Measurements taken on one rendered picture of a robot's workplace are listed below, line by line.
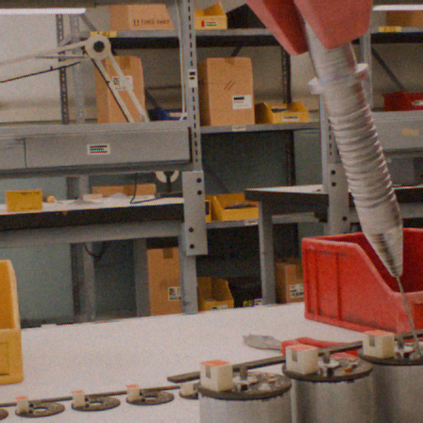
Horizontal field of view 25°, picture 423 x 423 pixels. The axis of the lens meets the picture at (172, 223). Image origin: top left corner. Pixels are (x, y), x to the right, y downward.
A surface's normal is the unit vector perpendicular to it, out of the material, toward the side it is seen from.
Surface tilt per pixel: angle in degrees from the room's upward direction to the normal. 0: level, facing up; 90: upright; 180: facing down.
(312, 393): 90
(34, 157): 90
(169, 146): 90
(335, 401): 90
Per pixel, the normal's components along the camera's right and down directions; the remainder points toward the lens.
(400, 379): -0.29, 0.08
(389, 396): -0.53, 0.08
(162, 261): 0.29, 0.07
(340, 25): 0.62, 0.18
